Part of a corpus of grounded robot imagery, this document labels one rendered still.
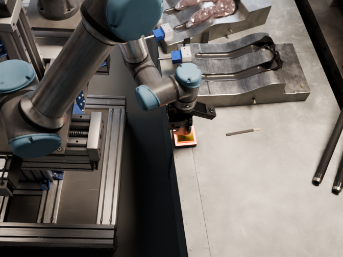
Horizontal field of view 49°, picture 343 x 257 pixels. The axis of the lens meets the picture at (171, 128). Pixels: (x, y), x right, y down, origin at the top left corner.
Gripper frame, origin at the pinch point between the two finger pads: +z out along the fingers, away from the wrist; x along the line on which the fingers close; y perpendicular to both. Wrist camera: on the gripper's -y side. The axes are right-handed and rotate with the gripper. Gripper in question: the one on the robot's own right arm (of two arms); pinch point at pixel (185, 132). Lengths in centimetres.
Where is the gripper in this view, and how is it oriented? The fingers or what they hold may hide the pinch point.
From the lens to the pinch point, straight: 136.3
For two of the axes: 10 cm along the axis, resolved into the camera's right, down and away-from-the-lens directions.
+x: 1.3, 8.6, -4.9
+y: -9.9, 0.8, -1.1
